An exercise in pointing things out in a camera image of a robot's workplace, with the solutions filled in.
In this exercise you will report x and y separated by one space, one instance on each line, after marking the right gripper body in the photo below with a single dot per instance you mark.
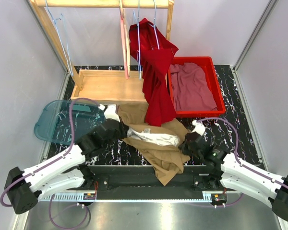
186 149

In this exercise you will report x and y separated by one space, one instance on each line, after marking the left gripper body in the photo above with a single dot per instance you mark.
120 134

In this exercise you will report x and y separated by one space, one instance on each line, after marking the tan garment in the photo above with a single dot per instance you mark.
158 145

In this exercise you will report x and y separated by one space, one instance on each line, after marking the red pleated skirt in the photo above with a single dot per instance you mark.
155 65

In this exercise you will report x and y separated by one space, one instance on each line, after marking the blue wire hanger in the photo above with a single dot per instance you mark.
154 25
64 46
137 21

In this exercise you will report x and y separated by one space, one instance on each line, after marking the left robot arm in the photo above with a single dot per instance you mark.
25 188

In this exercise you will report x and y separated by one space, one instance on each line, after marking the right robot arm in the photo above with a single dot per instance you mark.
236 174

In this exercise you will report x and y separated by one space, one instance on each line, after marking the pink wooden hanger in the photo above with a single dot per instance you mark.
125 41

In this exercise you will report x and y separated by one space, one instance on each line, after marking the wooden clothes rack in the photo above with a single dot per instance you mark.
105 86

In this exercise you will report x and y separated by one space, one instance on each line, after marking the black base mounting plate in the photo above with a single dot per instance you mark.
141 183

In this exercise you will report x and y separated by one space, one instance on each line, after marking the mauve cloth in bin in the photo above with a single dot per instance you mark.
190 89

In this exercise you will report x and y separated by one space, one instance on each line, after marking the teal plastic basket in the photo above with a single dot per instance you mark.
54 124

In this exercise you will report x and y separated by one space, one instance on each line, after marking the red plastic bin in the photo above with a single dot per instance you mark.
207 65

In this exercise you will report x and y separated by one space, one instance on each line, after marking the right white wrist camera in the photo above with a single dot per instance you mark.
199 128

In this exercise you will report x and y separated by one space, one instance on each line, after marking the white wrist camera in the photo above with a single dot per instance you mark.
199 128
110 111

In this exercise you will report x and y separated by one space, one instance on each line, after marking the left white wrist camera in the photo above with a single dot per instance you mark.
110 111

